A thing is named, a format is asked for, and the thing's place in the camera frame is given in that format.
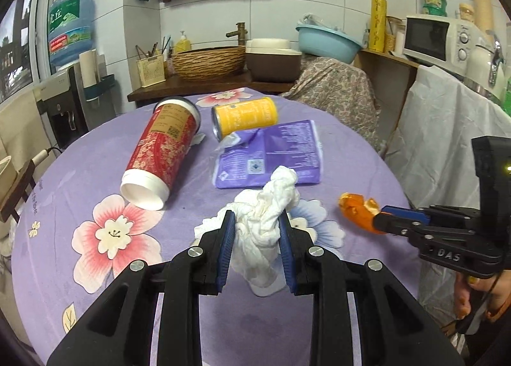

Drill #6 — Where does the white tissue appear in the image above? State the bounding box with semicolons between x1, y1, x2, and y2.
192;166;301;298

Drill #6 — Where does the purple plastic bag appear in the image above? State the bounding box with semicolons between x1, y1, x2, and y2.
212;120;323;189

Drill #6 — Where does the yellow can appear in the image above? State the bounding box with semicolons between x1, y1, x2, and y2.
211;97;279;141

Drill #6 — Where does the red paper cup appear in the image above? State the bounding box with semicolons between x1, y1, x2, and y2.
120;96;201;210

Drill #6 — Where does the right hand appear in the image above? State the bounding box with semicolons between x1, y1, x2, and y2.
452;273;511;321

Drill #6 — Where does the white cloth cover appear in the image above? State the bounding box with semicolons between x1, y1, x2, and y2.
383;64;511;315

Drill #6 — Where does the wooden cabinet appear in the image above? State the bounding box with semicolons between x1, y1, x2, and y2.
353;50;419;143

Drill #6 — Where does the floral patterned cloth cover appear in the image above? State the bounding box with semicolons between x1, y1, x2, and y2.
282;55;381;151

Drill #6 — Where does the white microwave oven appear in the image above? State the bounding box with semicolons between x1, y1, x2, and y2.
403;14;492;77

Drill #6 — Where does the blue plastic basin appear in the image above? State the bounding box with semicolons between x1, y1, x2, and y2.
295;15;363;63

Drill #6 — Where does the brown pot with white lid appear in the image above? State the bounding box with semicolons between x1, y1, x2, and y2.
245;39;302;83

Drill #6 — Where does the yellow roll package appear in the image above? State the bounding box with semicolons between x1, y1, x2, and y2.
368;0;387;53

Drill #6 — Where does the water dispenser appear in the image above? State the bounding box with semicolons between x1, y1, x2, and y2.
35;62;116;150

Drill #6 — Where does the wicker basket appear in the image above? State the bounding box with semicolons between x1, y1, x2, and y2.
172;45;246;82

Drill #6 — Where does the brass faucet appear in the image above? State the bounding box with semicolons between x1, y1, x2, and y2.
225;22;248;46

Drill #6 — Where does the wooden counter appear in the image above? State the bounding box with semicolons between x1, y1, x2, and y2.
127;71;294;105

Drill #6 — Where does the yellow soap bottle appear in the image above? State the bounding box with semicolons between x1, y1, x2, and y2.
173;31;191;54

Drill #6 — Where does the beige utensil holder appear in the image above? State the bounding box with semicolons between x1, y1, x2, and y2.
135;36;170;88

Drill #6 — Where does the window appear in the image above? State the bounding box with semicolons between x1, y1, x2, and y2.
1;0;53;101

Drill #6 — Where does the blue water jug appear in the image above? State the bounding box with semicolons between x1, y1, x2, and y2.
48;0;95;70

